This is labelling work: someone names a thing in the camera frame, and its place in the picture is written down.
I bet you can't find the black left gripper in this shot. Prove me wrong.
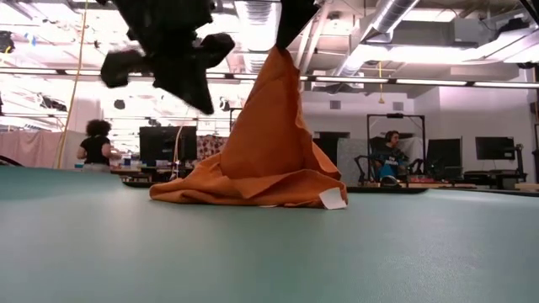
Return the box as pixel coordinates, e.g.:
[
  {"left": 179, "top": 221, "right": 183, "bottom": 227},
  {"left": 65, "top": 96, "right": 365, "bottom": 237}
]
[{"left": 96, "top": 0, "right": 236, "bottom": 115}]

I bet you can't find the orange towel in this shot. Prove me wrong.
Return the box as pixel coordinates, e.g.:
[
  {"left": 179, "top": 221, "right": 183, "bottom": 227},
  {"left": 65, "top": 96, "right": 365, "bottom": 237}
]
[{"left": 149, "top": 45, "right": 350, "bottom": 210}]

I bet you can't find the black computer monitor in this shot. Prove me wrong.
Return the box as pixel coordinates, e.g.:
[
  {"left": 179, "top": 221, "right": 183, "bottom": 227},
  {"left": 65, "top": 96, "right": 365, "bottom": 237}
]
[
  {"left": 139, "top": 125, "right": 198, "bottom": 164},
  {"left": 475, "top": 136, "right": 516, "bottom": 162},
  {"left": 426, "top": 137, "right": 463, "bottom": 181}
]

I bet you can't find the floral patterned cloth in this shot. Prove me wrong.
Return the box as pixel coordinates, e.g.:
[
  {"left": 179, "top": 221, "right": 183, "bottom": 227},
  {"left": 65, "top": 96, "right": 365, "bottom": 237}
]
[{"left": 196, "top": 134, "right": 229, "bottom": 162}]

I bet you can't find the person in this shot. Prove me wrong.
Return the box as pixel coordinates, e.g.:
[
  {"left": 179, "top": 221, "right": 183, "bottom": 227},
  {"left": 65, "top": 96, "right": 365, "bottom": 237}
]
[
  {"left": 76, "top": 119, "right": 123, "bottom": 173},
  {"left": 372, "top": 130, "right": 412, "bottom": 187}
]

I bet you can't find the long ceiling light strip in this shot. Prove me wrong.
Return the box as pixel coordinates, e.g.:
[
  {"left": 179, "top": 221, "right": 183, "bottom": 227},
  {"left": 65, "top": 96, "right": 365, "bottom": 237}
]
[{"left": 0, "top": 66, "right": 539, "bottom": 90}]

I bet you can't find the grey partition panel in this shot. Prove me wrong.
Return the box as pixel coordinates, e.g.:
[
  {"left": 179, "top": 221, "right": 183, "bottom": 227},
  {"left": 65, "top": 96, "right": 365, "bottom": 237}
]
[{"left": 336, "top": 137, "right": 372, "bottom": 187}]

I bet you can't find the pink partition curtain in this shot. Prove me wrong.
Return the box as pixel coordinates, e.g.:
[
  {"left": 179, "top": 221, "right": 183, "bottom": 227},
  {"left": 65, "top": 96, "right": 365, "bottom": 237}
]
[{"left": 0, "top": 130, "right": 88, "bottom": 170}]

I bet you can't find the green table mat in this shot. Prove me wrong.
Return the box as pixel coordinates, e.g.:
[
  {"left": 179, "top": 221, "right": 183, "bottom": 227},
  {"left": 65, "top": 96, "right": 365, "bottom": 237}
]
[{"left": 0, "top": 165, "right": 539, "bottom": 303}]

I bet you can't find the corrugated silver ventilation duct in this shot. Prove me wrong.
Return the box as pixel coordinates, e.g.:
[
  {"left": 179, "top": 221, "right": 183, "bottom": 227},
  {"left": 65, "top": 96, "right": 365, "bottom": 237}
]
[{"left": 233, "top": 0, "right": 282, "bottom": 75}]

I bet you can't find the black metal frame stand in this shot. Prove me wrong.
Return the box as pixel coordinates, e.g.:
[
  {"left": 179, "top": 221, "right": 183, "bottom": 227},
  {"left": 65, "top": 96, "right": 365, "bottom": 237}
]
[
  {"left": 228, "top": 106, "right": 244, "bottom": 132},
  {"left": 366, "top": 112, "right": 426, "bottom": 183}
]

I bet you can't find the smooth silver ventilation duct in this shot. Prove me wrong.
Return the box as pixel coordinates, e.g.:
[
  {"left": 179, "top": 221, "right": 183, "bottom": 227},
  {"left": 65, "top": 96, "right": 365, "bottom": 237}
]
[{"left": 336, "top": 0, "right": 422, "bottom": 79}]

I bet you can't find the yellow hanging cord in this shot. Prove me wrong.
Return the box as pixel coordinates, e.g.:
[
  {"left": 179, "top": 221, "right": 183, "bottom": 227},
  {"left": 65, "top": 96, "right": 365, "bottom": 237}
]
[{"left": 377, "top": 61, "right": 386, "bottom": 105}]

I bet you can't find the yellow extension cable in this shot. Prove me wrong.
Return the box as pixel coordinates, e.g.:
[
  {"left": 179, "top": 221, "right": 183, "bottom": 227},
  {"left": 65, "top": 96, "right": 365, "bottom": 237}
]
[{"left": 56, "top": 0, "right": 90, "bottom": 170}]

